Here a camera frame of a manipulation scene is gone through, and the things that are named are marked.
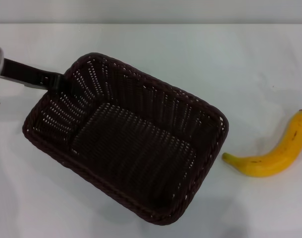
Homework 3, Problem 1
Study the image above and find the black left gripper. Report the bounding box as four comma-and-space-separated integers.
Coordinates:
0, 58, 80, 98

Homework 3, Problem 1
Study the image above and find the black woven rectangular basket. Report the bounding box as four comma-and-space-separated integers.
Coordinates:
22, 52, 230, 226

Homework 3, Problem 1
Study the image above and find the yellow banana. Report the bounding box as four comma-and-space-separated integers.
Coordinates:
222, 109, 302, 178

